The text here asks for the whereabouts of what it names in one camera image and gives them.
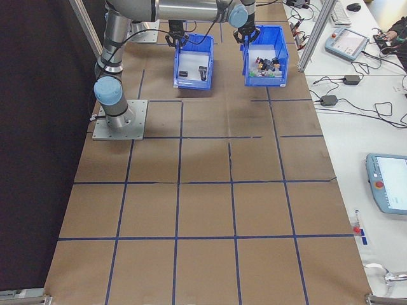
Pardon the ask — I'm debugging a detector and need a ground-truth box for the black frame cover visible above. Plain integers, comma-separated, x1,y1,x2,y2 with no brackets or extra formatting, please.
0,0,107,295

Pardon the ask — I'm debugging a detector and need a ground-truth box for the blue bin with batteries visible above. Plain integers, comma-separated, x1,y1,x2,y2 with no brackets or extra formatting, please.
172,34,214,90

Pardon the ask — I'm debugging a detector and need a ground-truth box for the blue bin with push buttons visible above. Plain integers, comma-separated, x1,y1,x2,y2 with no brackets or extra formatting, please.
243,25,289,88

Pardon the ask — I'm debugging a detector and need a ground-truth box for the aluminium corner bar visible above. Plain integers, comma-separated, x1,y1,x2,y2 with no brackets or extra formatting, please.
364,294,407,305
0,287,53,305

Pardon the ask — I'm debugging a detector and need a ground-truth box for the aluminium profile post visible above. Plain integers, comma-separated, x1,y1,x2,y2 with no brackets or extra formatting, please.
298,0,338,72

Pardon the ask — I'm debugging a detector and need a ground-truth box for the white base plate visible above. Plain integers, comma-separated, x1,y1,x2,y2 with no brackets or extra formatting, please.
128,20,160,44
92,99,149,141

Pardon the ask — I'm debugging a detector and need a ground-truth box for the grey blue teach pendant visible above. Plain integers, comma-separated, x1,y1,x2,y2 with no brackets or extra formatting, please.
324,27,371,63
365,152,407,215

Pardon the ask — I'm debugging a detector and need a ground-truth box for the white keyboard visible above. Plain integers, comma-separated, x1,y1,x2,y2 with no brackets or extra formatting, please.
330,1,353,26

